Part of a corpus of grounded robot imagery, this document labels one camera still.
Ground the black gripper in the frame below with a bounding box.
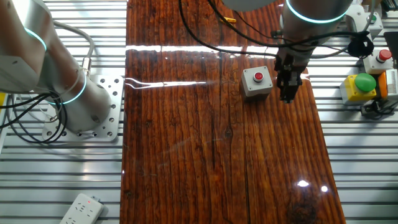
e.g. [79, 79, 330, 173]
[275, 52, 307, 105]

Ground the grey box red push button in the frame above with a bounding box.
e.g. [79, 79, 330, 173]
[241, 65, 274, 102]

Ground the yellow box green mushroom button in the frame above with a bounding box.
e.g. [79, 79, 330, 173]
[339, 73, 379, 106]

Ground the grey box red mushroom button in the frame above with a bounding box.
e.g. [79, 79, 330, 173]
[363, 49, 394, 75]

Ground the grey box green flat button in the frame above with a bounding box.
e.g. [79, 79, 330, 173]
[368, 11, 384, 40]

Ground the orange rounded object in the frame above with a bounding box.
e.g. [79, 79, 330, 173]
[377, 72, 389, 99]

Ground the black flat panel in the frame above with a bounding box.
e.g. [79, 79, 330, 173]
[383, 30, 398, 70]

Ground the glossy wood grain board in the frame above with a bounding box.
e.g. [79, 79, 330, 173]
[119, 0, 346, 224]

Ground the white power strip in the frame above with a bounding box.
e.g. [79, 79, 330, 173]
[58, 192, 105, 224]

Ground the thick black gripper cable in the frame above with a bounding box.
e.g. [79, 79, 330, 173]
[178, 0, 277, 58]

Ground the thin black camera cable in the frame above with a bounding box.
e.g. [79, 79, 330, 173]
[206, 0, 376, 60]

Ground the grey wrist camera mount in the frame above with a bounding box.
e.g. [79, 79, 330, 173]
[345, 4, 373, 32]

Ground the silver ribbed depth camera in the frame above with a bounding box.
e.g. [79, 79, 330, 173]
[385, 68, 398, 101]

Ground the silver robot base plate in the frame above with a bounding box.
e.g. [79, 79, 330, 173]
[42, 74, 124, 143]

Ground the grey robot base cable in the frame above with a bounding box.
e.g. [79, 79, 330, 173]
[51, 20, 96, 77]

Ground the black cable bundle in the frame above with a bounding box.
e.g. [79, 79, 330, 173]
[0, 91, 69, 144]

